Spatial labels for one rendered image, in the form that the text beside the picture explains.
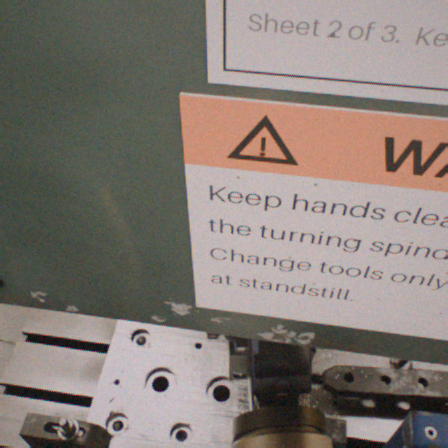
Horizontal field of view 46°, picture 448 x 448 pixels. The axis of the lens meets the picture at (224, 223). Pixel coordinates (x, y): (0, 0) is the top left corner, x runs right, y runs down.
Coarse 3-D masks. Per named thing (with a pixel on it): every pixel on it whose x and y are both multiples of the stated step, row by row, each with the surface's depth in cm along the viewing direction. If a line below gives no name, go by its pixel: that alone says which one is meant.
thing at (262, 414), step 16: (224, 336) 42; (240, 352) 41; (240, 368) 44; (256, 400) 40; (272, 400) 39; (288, 400) 39; (240, 416) 38; (256, 416) 37; (272, 416) 37; (288, 416) 37; (304, 416) 37; (320, 416) 38; (240, 432) 38
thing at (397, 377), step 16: (336, 368) 87; (352, 368) 87; (368, 368) 87; (384, 368) 87; (336, 384) 85; (352, 384) 85; (368, 384) 85; (384, 384) 85; (400, 384) 85; (416, 384) 85; (432, 384) 85; (352, 400) 87; (416, 400) 85; (432, 400) 85
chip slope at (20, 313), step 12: (0, 312) 126; (12, 312) 127; (24, 312) 128; (0, 324) 124; (12, 324) 125; (0, 336) 123; (12, 336) 124; (24, 336) 125; (0, 348) 121; (12, 348) 122; (0, 360) 120; (0, 372) 118; (0, 384) 117
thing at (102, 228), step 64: (0, 0) 12; (64, 0) 12; (128, 0) 11; (192, 0) 11; (0, 64) 13; (64, 64) 13; (128, 64) 13; (192, 64) 13; (0, 128) 15; (64, 128) 15; (128, 128) 14; (0, 192) 18; (64, 192) 17; (128, 192) 17; (0, 256) 21; (64, 256) 20; (128, 256) 19; (192, 256) 19; (128, 320) 23; (192, 320) 23; (256, 320) 22
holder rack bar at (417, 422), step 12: (408, 420) 57; (420, 420) 55; (432, 420) 55; (444, 420) 55; (408, 432) 56; (420, 432) 55; (432, 432) 55; (444, 432) 55; (408, 444) 56; (420, 444) 54; (432, 444) 54; (444, 444) 54
